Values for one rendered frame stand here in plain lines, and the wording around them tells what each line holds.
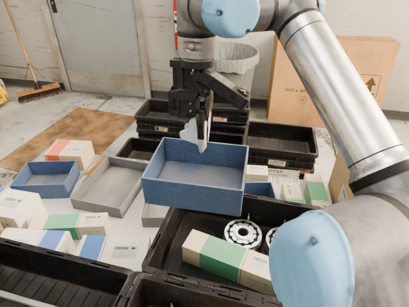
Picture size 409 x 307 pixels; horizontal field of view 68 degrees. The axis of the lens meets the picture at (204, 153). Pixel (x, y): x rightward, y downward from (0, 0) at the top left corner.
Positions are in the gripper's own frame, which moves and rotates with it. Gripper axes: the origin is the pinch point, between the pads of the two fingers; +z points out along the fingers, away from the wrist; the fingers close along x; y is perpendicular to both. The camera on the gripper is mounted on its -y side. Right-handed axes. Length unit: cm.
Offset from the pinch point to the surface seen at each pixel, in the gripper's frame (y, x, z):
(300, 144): -35, -112, 53
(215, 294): -7.5, 21.9, 20.9
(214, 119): 21, -126, 49
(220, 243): -5.8, 6.0, 23.5
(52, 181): 69, -26, 39
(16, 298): 38, 27, 30
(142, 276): 8.2, 21.3, 20.8
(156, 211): 21.8, -19.3, 39.8
